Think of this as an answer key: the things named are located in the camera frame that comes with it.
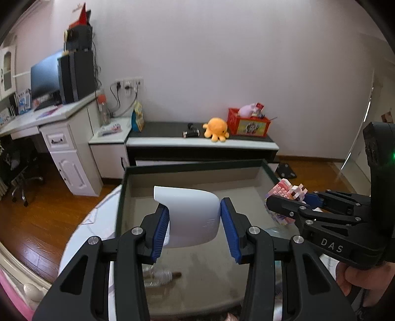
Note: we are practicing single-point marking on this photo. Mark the red crate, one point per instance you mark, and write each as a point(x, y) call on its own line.
point(250, 126)

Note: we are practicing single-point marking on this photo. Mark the black dumbbell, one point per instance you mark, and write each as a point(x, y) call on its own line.
point(191, 134)

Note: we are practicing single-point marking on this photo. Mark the pink and green storage box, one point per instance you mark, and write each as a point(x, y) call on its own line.
point(200, 176)

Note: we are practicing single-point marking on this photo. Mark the black speaker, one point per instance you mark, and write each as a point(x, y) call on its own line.
point(75, 77)

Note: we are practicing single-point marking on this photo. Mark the black computer monitor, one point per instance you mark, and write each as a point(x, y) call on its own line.
point(44, 77)

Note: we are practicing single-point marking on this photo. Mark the brown stick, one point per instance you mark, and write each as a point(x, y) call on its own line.
point(177, 274)

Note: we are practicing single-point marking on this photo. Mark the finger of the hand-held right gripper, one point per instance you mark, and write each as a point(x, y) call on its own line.
point(339, 202)
point(287, 207)

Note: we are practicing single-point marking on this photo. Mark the orange octopus plush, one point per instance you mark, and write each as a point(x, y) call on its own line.
point(216, 128)

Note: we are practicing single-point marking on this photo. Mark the white desk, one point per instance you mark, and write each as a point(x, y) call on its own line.
point(74, 148)

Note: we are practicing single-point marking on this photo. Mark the white side table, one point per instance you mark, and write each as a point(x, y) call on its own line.
point(108, 154)

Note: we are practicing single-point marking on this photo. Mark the white striped quilt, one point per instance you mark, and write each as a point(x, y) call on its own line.
point(92, 234)

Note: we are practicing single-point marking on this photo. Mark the white curved plastic shell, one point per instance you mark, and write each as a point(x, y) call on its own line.
point(191, 216)

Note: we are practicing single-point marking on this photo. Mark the row of books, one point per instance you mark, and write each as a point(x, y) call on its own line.
point(15, 106)

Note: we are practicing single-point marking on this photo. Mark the pink plush toy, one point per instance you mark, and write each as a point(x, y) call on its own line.
point(246, 110)

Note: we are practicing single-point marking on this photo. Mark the orange capped bottle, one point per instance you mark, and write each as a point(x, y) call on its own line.
point(104, 108)

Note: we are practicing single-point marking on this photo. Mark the black office chair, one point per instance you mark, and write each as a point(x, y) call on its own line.
point(18, 160)

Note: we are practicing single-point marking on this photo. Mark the blue yellow snack bag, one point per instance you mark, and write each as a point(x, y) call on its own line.
point(138, 118)

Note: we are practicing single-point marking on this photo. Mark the black triangular stand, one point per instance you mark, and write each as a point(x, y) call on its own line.
point(285, 171)

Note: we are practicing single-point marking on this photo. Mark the clear plastic bottle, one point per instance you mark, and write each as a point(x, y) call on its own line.
point(157, 277)

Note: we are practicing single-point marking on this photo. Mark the white wall outlets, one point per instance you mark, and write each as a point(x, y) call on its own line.
point(129, 83)

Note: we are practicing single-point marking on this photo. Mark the red packet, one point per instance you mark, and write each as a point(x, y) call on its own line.
point(259, 109)

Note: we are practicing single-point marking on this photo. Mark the black keyboard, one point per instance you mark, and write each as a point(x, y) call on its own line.
point(45, 105)

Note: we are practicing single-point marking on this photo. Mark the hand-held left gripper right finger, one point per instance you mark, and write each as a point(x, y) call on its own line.
point(230, 228)

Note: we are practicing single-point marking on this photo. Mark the person's right hand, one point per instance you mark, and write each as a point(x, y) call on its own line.
point(364, 277)

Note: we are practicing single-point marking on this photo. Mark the cream bed frame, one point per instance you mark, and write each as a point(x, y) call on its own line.
point(18, 262)

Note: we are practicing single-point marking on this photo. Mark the pink white building block toy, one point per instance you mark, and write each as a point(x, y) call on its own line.
point(282, 189)

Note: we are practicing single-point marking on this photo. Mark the black bag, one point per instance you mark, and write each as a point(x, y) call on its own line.
point(78, 38)

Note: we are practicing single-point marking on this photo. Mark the white hutch cabinet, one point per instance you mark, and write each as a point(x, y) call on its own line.
point(6, 68)

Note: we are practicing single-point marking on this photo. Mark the low black topped cabinet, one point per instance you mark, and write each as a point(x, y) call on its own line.
point(200, 148)

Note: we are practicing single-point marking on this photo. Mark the red box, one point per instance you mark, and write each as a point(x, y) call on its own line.
point(80, 18)

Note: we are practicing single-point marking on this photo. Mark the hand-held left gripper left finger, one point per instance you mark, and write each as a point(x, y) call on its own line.
point(160, 231)

